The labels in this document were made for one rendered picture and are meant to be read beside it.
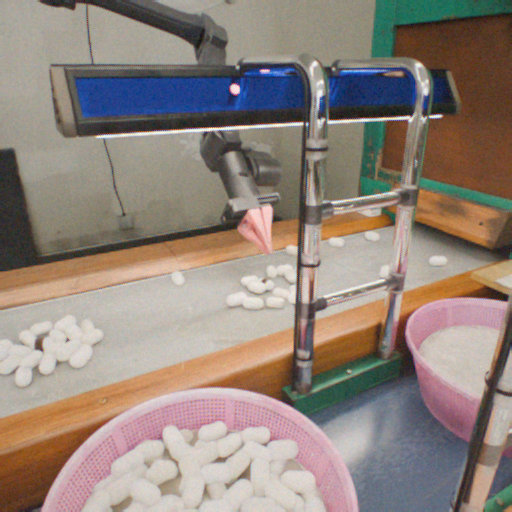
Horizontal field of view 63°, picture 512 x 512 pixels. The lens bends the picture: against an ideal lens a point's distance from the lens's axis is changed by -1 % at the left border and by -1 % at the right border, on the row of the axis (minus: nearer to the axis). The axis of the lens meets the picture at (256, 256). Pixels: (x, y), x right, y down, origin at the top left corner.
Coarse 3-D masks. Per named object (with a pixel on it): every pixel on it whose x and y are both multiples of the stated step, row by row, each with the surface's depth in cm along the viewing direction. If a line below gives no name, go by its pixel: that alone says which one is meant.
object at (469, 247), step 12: (360, 180) 118; (372, 180) 114; (360, 192) 119; (372, 192) 115; (384, 192) 111; (420, 228) 107; (432, 228) 107; (444, 240) 100; (456, 240) 100; (468, 252) 93; (480, 252) 93; (492, 252) 93; (504, 252) 93
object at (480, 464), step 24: (504, 336) 27; (504, 360) 28; (504, 384) 29; (480, 408) 31; (504, 408) 29; (480, 432) 30; (504, 432) 30; (480, 456) 31; (480, 480) 32; (456, 504) 34; (480, 504) 33; (504, 504) 41
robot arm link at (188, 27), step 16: (48, 0) 92; (64, 0) 95; (80, 0) 94; (96, 0) 95; (112, 0) 96; (128, 0) 97; (144, 0) 99; (128, 16) 99; (144, 16) 100; (160, 16) 101; (176, 16) 102; (192, 16) 105; (208, 16) 108; (176, 32) 105; (192, 32) 105; (208, 32) 102
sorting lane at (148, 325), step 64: (256, 256) 91; (320, 256) 91; (384, 256) 91; (448, 256) 91; (0, 320) 67; (128, 320) 67; (192, 320) 67; (256, 320) 67; (0, 384) 53; (64, 384) 53
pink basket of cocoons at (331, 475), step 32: (128, 416) 45; (160, 416) 47; (192, 416) 48; (256, 416) 47; (288, 416) 45; (96, 448) 42; (128, 448) 45; (320, 448) 42; (64, 480) 37; (96, 480) 41; (320, 480) 41
